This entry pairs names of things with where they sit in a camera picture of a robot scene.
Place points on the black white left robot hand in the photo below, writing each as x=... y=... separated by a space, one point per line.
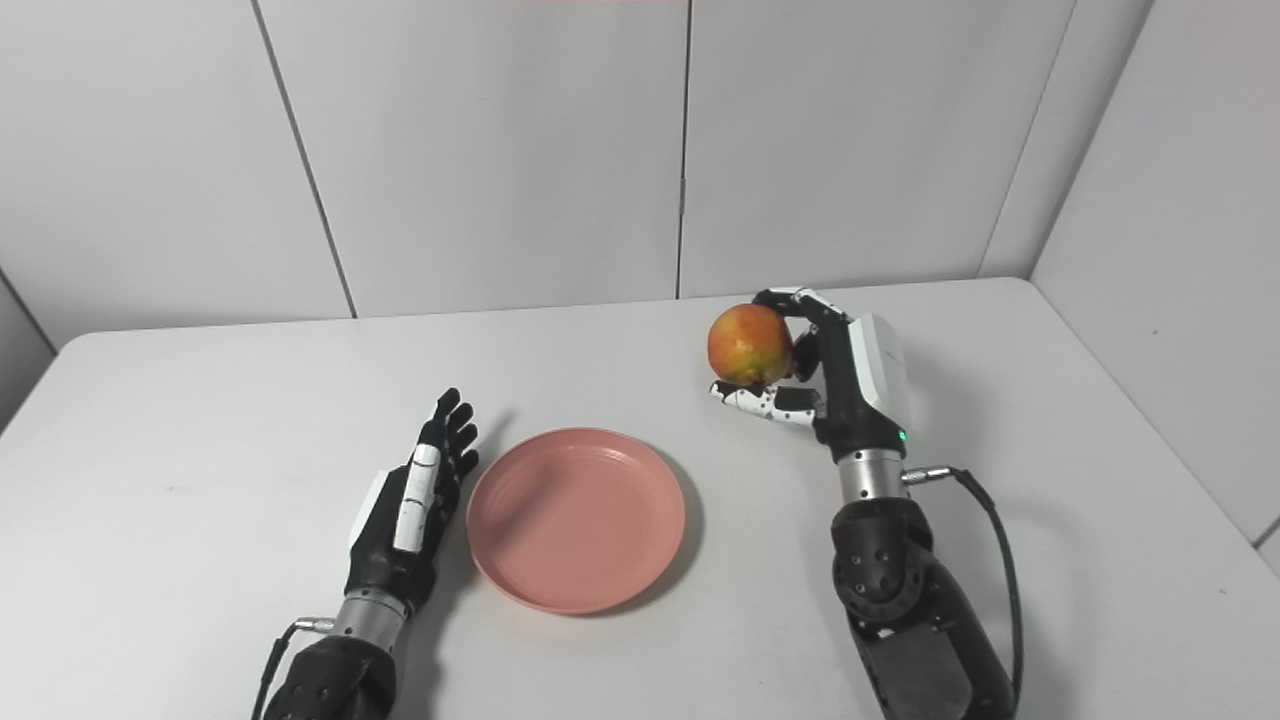
x=380 y=555

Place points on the red yellow pomegranate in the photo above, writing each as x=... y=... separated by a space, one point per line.
x=750 y=345

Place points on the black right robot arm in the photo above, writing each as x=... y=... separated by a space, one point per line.
x=900 y=600

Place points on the pink round plate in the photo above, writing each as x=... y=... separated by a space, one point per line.
x=575 y=520

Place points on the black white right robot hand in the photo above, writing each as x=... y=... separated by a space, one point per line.
x=850 y=400

